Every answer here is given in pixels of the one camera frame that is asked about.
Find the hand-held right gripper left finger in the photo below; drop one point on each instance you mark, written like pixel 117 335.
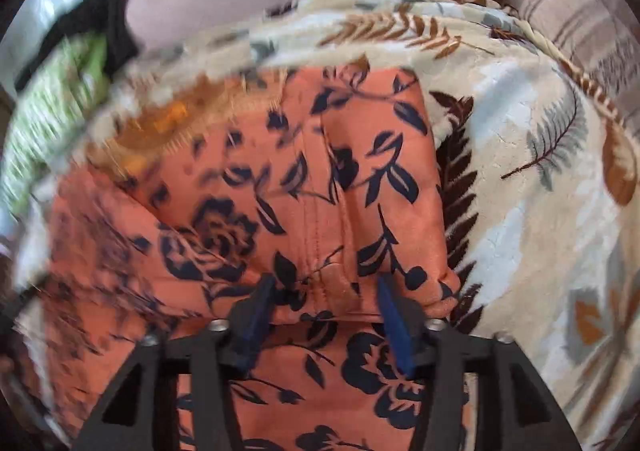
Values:
pixel 252 326

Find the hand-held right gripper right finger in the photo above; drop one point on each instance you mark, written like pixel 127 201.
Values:
pixel 397 331

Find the green patterned cloth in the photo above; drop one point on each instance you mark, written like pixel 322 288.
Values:
pixel 55 116

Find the black cloth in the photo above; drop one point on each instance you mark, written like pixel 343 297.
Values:
pixel 102 26

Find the striped beige cushion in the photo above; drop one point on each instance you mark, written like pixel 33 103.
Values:
pixel 580 16

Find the leaf print blanket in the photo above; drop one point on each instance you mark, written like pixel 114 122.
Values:
pixel 525 171

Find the orange floral garment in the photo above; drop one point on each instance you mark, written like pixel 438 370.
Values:
pixel 300 211

